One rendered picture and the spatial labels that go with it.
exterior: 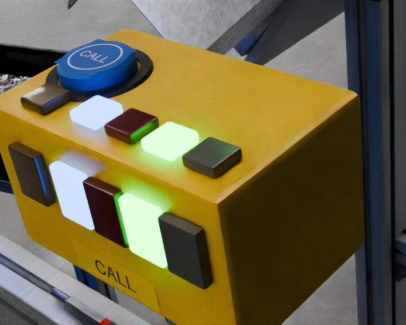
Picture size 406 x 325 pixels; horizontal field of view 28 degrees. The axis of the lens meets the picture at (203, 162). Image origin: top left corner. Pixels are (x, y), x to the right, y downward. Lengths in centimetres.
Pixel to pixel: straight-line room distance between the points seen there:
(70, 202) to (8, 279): 27
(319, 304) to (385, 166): 87
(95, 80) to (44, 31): 295
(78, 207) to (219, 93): 8
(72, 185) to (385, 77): 59
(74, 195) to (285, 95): 11
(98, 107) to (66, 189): 4
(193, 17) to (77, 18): 266
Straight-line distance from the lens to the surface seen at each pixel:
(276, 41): 88
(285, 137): 34
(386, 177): 98
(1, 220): 226
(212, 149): 33
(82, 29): 328
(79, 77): 40
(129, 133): 35
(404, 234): 106
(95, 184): 36
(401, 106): 96
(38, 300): 61
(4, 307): 66
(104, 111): 37
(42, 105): 39
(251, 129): 35
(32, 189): 41
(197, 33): 74
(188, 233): 32
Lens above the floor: 125
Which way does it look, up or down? 33 degrees down
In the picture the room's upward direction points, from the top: 9 degrees counter-clockwise
